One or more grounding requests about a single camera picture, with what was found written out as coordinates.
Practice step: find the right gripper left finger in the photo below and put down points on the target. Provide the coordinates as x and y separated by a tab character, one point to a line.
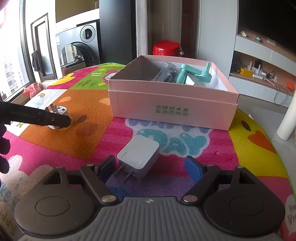
95	177

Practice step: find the white cube charger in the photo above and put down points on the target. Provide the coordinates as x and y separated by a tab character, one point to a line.
138	157

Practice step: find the silver washing machine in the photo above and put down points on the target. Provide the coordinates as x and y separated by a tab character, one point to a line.
79	45

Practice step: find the colourful cartoon table mat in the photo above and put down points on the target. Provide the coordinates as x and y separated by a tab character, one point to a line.
95	134

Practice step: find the teal plastic crank handle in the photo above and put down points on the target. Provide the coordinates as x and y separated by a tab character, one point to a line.
201	75

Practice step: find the black refrigerator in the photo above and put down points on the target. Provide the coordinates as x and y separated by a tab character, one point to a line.
117	31

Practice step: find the grey tv cabinet shelf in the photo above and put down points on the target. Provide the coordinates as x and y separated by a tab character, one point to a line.
261	68

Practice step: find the white rounded plug adapter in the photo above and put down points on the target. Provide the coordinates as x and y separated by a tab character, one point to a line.
61	116

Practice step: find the pink cardboard box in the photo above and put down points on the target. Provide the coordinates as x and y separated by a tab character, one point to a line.
134	94

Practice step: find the orange pumpkin toy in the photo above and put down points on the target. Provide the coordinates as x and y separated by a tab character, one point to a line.
291	86

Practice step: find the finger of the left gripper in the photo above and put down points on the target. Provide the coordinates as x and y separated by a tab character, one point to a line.
23	114

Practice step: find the black television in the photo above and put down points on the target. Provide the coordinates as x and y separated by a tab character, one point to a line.
273	19

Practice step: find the black gloved hand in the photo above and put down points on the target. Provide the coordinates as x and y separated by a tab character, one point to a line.
4	149

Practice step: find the red metal canister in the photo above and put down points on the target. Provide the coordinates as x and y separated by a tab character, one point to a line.
168	48

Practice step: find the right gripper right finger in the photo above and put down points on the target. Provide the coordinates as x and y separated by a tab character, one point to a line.
204	178

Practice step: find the clear plastic bag with parts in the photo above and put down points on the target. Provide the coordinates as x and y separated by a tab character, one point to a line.
168	73

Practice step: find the pink bag on floor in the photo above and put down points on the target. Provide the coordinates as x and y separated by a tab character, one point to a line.
32	90

